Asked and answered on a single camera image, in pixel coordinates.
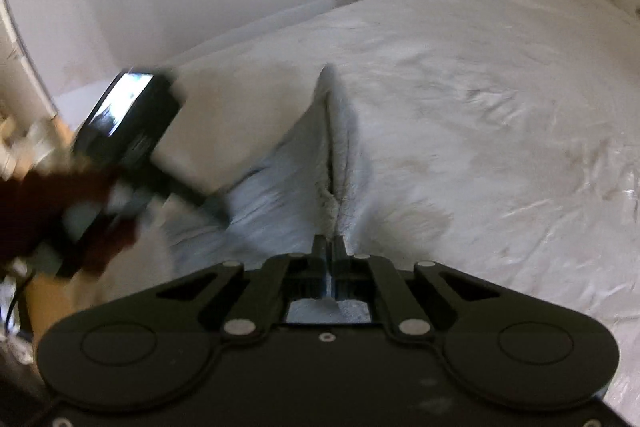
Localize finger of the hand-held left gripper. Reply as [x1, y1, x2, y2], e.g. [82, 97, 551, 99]
[150, 162, 234, 226]

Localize light grey speckled pants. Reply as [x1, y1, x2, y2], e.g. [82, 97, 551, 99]
[165, 63, 362, 324]

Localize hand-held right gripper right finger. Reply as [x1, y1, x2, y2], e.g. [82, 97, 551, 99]
[332, 235, 502, 341]

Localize white cabinet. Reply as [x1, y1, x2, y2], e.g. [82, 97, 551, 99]
[0, 0, 59, 124]

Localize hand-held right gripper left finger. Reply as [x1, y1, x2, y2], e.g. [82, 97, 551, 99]
[156, 234, 331, 339]

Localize white embroidered bedspread bed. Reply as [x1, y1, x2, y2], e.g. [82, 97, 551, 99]
[55, 0, 640, 427]

